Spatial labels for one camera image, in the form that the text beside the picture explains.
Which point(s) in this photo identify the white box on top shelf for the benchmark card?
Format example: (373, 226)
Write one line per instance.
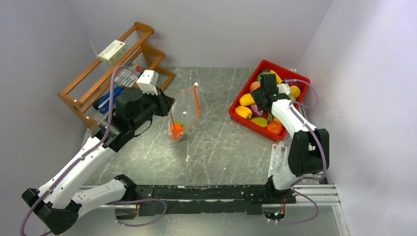
(112, 52)

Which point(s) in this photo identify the orange fruit toy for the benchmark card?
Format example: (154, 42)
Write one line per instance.
(176, 131)

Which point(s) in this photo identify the red plastic food bin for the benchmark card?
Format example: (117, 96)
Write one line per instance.
(284, 74)

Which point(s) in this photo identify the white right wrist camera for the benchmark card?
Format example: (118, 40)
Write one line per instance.
(284, 88)

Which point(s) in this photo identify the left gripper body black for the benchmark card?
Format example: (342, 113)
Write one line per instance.
(153, 105)

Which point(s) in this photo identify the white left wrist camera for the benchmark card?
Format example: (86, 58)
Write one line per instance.
(147, 81)

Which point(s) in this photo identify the wooden shelf rack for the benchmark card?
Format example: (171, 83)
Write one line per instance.
(94, 81)

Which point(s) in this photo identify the banana toy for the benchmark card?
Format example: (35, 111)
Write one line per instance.
(278, 78)

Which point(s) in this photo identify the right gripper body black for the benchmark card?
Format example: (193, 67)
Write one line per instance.
(257, 94)

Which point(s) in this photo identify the blue stapler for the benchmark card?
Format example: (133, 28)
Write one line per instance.
(102, 103)

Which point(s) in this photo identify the purple onion toy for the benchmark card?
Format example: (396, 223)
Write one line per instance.
(255, 111)

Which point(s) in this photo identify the peach toy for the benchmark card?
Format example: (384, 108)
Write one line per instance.
(254, 85)

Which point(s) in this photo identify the yellow bell pepper toy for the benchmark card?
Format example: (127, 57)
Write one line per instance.
(295, 91)

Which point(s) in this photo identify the clear zip top bag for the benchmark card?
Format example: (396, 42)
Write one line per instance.
(186, 108)

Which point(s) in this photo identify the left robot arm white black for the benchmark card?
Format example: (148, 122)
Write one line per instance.
(59, 203)

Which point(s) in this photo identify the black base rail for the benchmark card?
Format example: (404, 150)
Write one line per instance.
(195, 199)

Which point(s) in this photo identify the bundle of coloured markers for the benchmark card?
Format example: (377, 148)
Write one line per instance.
(128, 77)

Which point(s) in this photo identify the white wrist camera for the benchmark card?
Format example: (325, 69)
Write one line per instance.
(147, 81)
(284, 88)

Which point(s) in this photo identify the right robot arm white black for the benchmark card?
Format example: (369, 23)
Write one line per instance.
(308, 156)

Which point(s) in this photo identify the yellow mango toy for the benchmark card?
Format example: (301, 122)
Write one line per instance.
(246, 100)

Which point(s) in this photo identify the yellow green starfruit toy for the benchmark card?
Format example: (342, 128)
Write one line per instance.
(260, 121)

